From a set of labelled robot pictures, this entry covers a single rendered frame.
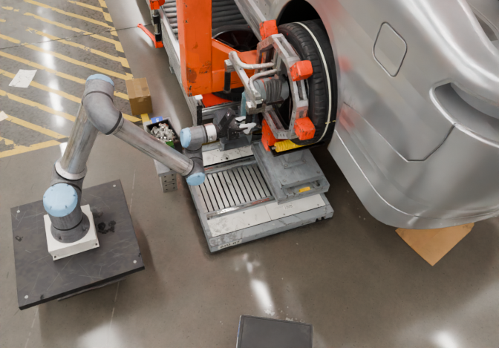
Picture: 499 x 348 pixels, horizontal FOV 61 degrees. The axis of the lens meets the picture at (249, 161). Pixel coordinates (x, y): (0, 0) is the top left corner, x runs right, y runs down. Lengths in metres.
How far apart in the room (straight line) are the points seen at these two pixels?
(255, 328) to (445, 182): 1.08
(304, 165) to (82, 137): 1.42
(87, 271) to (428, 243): 2.04
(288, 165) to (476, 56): 1.60
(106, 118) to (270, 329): 1.20
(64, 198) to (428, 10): 1.71
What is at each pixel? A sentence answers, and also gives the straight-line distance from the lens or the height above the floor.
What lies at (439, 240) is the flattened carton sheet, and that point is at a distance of 3.05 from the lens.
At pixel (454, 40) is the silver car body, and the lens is 1.49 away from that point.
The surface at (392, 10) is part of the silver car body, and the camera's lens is 1.65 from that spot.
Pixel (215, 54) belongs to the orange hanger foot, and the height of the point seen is 0.80.
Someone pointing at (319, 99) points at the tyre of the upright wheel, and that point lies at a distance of 2.09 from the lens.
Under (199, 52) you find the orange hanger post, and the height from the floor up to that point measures 0.85.
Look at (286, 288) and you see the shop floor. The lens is 2.59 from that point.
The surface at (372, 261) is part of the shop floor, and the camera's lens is 2.80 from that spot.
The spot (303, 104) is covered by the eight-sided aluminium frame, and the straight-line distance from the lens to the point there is 2.10.
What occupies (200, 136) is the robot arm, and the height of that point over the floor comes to 0.84.
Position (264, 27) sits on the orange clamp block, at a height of 1.10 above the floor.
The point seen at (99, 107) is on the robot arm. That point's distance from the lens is 1.81.
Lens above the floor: 2.35
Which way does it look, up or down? 50 degrees down
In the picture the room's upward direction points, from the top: 6 degrees clockwise
